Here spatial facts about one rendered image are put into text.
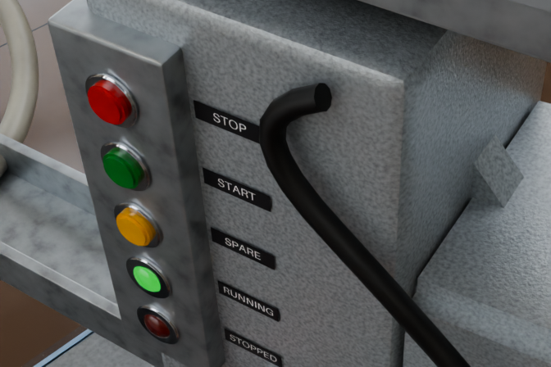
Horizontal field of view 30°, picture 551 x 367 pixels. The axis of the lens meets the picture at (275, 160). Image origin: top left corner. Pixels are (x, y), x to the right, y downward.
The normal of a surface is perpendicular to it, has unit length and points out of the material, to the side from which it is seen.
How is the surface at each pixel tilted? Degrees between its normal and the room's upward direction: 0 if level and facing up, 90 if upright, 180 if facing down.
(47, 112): 0
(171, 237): 90
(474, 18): 90
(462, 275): 4
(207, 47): 90
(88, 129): 90
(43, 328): 0
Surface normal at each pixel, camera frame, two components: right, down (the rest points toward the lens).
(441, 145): 0.84, 0.35
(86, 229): -0.03, -0.71
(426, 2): -0.54, 0.61
